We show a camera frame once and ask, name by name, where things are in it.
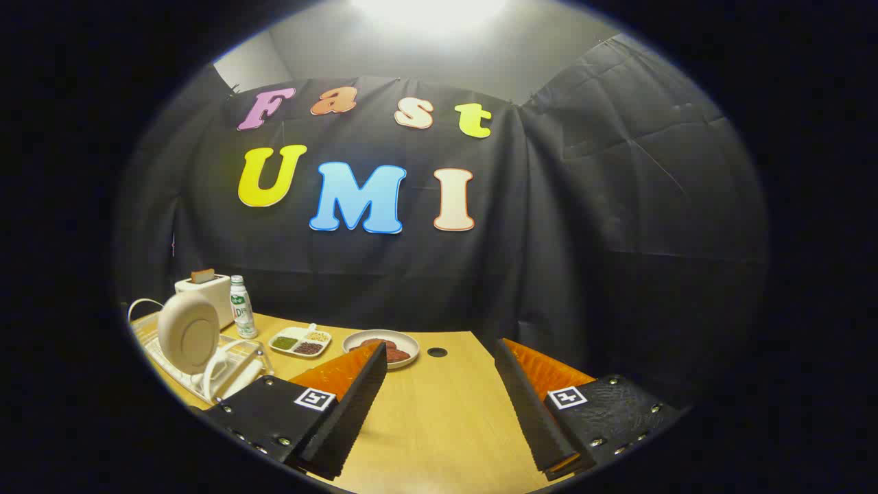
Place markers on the brown bread slice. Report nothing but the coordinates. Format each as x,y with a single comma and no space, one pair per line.
202,276

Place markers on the white plastic drink bottle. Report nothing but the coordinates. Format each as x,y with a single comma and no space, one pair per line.
242,312

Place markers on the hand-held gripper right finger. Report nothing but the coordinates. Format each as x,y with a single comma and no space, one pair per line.
538,425

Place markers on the white round plate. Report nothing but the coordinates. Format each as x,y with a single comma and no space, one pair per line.
186,333

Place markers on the grey plate with patties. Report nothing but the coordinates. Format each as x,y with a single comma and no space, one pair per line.
405,343

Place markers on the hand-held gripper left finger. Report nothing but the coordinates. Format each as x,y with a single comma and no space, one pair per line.
343,429

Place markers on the white toaster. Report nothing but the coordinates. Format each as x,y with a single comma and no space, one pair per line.
218,295

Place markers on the red meat patty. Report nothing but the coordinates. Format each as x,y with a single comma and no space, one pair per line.
374,343
398,355

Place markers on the white divided grain tray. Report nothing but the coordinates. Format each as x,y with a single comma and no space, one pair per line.
300,342

